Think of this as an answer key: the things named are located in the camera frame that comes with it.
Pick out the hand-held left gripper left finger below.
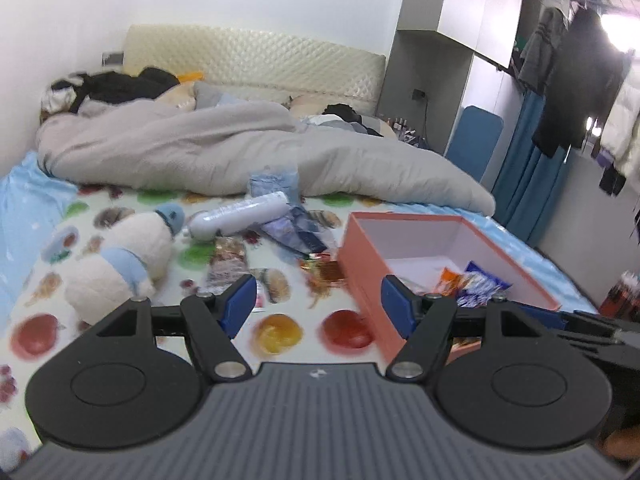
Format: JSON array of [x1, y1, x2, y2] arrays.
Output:
[[95, 274, 258, 382]]

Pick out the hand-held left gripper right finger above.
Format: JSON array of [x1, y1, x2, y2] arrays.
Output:
[[381, 275, 551, 382]]

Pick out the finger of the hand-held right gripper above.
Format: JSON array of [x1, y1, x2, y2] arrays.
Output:
[[549, 309, 640, 359]]

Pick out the orange cardboard box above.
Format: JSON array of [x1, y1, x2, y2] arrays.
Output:
[[337, 211, 562, 367]]

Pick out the orange snack packet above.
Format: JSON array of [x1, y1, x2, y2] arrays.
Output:
[[439, 266, 468, 295]]

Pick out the blue white snack packet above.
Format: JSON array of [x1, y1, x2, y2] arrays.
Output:
[[457, 260, 513, 308]]

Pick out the person's right hand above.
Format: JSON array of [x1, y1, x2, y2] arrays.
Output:
[[601, 419, 640, 464]]

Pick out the brown print snack packet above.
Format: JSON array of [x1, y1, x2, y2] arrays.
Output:
[[206, 236, 249, 292]]

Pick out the red bottle pack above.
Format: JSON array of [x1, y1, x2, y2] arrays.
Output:
[[599, 270, 640, 322]]

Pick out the fruit print mat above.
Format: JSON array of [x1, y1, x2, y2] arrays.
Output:
[[0, 185, 401, 461]]

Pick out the gold clear candy wrappers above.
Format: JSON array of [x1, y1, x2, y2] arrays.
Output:
[[299, 254, 352, 302]]

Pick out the white spray bottle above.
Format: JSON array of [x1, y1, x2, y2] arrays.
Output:
[[182, 191, 292, 244]]

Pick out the dark blue foil bag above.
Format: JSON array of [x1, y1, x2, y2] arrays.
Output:
[[260, 205, 342, 257]]

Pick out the white plush duck toy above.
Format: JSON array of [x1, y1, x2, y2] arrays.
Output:
[[64, 203, 187, 327]]

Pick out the light blue plastic bag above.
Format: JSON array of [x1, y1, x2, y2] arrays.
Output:
[[248, 166, 301, 202]]

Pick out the grey duvet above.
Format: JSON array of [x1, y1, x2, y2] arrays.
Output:
[[37, 82, 497, 214]]

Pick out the blue curtain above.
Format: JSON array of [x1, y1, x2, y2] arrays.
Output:
[[492, 91, 574, 249]]

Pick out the small bottles cluster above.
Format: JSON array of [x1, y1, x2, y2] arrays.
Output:
[[390, 116, 427, 149]]

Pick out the blue chair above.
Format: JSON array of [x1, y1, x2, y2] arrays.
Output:
[[444, 105, 505, 184]]

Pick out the black garment on pillow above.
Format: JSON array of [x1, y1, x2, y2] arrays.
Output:
[[322, 103, 372, 134]]

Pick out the pink pillow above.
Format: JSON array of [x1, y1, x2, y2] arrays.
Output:
[[289, 93, 401, 139]]

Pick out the white hanging jacket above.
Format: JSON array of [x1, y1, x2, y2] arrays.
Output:
[[599, 49, 640, 177]]

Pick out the cream quilted headboard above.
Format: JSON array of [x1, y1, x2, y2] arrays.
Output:
[[122, 24, 387, 111]]

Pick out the light blue bedsheet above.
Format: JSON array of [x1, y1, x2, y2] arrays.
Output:
[[0, 151, 599, 312]]

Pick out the black clothes pile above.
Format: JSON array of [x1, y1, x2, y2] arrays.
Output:
[[70, 66, 181, 113]]

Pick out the black hanging garment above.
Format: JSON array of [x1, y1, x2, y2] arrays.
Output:
[[531, 6, 629, 159]]

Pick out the white striped clothes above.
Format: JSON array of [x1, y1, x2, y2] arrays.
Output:
[[41, 72, 88, 112]]

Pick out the grey striped hanging jacket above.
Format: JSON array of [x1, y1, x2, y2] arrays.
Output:
[[517, 6, 569, 97]]

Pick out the grey wall cabinet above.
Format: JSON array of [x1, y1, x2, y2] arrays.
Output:
[[377, 0, 529, 157]]

